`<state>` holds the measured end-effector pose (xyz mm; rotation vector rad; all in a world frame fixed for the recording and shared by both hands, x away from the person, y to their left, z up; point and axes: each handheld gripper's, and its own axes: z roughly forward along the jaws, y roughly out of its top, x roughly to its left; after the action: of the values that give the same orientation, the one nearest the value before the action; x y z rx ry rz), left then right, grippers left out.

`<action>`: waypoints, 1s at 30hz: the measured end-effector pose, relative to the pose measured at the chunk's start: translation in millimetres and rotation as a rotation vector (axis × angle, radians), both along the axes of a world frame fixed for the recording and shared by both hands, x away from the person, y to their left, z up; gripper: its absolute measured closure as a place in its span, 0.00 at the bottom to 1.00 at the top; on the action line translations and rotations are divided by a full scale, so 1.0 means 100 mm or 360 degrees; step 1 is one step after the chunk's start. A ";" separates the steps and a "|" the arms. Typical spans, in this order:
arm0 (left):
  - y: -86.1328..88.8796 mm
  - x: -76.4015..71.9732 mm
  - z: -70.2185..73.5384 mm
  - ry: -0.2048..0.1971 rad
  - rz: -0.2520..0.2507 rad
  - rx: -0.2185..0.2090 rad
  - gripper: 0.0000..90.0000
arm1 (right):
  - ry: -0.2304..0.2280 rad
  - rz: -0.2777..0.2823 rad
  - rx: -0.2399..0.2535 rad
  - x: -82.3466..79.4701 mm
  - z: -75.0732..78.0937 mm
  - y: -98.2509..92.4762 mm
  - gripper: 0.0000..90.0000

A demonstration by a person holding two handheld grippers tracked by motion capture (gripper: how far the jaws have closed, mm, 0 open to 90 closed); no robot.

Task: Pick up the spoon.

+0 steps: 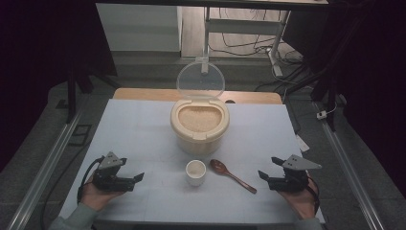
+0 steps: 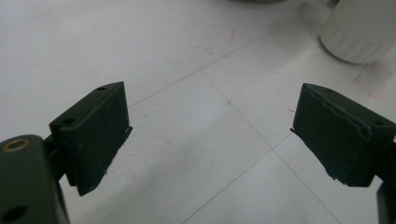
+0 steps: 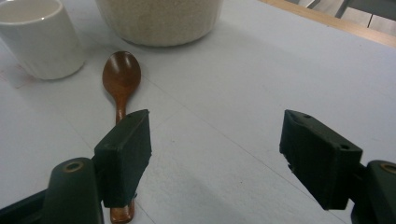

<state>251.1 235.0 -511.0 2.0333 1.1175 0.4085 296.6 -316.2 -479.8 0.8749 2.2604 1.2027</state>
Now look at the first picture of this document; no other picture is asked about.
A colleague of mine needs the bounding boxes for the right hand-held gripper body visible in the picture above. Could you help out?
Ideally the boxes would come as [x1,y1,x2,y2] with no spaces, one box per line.
[267,154,323,194]

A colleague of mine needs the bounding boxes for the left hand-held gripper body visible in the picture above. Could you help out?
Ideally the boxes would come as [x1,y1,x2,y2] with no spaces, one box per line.
[92,151,135,193]

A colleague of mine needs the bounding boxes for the person's left hand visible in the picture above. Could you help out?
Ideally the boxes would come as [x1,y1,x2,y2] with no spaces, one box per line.
[79,173,124,213]

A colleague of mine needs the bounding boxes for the person's right hand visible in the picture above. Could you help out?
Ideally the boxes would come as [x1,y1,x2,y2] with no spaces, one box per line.
[277,180,320,221]

